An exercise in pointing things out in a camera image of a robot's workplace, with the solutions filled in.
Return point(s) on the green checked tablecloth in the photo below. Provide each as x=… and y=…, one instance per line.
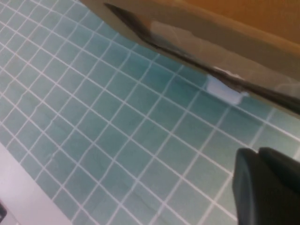
x=93, y=105

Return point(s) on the cardboard drawer with dark-shoe window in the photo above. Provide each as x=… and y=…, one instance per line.
x=211, y=35

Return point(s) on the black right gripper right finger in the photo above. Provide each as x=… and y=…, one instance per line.
x=283, y=164

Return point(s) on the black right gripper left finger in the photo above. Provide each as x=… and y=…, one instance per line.
x=253, y=192

